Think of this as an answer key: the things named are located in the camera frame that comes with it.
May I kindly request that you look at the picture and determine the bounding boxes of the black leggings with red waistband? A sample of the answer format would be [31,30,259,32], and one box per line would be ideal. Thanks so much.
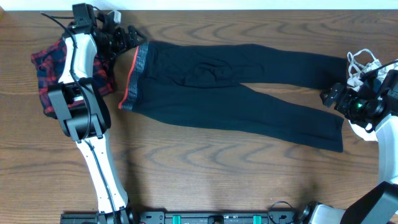
[119,42,347,152]

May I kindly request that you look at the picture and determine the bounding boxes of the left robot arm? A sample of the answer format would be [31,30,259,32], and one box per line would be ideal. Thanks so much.
[48,3,147,223]

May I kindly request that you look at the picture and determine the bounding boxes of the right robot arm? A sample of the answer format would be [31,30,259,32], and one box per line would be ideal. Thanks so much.
[295,70,397,224]

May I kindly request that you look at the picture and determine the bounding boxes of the white fern print garment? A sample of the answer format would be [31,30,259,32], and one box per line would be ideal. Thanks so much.
[347,49,397,141]

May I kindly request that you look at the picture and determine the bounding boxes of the red navy plaid garment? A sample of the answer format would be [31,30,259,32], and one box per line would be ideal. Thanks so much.
[31,39,116,119]

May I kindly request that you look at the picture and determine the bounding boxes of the left black cable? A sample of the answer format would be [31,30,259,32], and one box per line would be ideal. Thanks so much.
[40,11,121,224]

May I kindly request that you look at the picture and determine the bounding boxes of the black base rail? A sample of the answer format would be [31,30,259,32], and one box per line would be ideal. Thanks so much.
[60,201,316,224]

